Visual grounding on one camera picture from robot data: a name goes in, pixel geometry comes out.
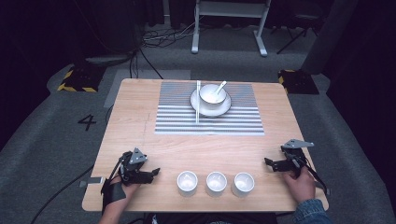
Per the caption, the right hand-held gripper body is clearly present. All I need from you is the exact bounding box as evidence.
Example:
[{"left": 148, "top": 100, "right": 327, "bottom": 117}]
[{"left": 279, "top": 138, "right": 316, "bottom": 179}]

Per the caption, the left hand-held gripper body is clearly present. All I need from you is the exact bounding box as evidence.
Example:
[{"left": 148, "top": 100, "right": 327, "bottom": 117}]
[{"left": 118, "top": 147, "right": 149, "bottom": 187}]

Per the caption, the person's left hand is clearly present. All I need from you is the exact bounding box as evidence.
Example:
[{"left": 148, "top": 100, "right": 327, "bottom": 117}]
[{"left": 105, "top": 175, "right": 142, "bottom": 213}]

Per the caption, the person's right hand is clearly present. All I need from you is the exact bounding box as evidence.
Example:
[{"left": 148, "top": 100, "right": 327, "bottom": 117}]
[{"left": 282, "top": 166, "right": 318, "bottom": 205}]

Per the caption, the white cup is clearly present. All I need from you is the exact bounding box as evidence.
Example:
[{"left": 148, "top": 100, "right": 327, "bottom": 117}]
[
  {"left": 231, "top": 172, "right": 256, "bottom": 199},
  {"left": 177, "top": 170, "right": 199, "bottom": 198},
  {"left": 205, "top": 171, "right": 228, "bottom": 198}
]

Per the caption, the grey tape strip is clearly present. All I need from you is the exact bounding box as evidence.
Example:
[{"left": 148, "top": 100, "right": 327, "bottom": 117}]
[{"left": 78, "top": 175, "right": 106, "bottom": 189}]

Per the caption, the grey striped placemat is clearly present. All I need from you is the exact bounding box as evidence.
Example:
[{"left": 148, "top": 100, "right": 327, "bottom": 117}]
[{"left": 154, "top": 81, "right": 265, "bottom": 136}]

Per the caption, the white plate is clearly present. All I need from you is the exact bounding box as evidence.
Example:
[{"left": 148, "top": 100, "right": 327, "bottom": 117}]
[{"left": 190, "top": 88, "right": 233, "bottom": 119}]

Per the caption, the yellow black striped base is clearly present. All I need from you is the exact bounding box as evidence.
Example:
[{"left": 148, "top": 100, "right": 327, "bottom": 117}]
[
  {"left": 277, "top": 68, "right": 320, "bottom": 95},
  {"left": 57, "top": 64, "right": 107, "bottom": 93}
]

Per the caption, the white chopstick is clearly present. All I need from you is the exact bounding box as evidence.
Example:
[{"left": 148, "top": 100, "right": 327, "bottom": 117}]
[
  {"left": 197, "top": 80, "right": 202, "bottom": 124},
  {"left": 194, "top": 80, "right": 200, "bottom": 124}
]

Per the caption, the white bowl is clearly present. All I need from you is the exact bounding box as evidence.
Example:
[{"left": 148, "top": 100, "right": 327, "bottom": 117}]
[{"left": 199, "top": 83, "right": 228, "bottom": 110}]

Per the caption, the white ceramic spoon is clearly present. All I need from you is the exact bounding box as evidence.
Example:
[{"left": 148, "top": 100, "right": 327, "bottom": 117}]
[{"left": 212, "top": 80, "right": 228, "bottom": 96}]

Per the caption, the black tripod stand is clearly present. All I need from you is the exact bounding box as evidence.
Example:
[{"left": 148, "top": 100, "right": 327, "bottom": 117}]
[{"left": 270, "top": 12, "right": 326, "bottom": 56}]

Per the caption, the grey column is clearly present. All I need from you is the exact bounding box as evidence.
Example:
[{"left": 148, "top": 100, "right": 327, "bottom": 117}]
[{"left": 300, "top": 0, "right": 360, "bottom": 76}]

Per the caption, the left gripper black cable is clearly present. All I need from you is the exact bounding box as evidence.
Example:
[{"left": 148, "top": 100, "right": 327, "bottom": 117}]
[{"left": 106, "top": 155, "right": 125, "bottom": 185}]

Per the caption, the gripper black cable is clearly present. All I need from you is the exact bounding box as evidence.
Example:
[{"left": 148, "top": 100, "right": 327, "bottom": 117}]
[
  {"left": 295, "top": 155, "right": 329, "bottom": 196},
  {"left": 106, "top": 155, "right": 125, "bottom": 185}
]

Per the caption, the black wrist strap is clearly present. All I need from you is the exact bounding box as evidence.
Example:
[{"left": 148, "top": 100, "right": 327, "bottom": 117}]
[{"left": 100, "top": 177, "right": 127, "bottom": 214}]

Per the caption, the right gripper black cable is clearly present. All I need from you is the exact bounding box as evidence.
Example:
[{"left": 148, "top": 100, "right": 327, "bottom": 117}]
[{"left": 295, "top": 155, "right": 329, "bottom": 196}]

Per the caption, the black floor cable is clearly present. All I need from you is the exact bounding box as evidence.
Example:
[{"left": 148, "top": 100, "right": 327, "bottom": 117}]
[{"left": 29, "top": 163, "right": 95, "bottom": 224}]

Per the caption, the bundle of floor cables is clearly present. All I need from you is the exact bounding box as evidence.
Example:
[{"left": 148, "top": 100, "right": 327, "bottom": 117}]
[{"left": 141, "top": 21, "right": 200, "bottom": 49}]

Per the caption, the white desk frame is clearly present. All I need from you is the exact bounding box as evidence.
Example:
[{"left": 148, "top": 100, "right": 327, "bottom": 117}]
[{"left": 191, "top": 0, "right": 273, "bottom": 58}]

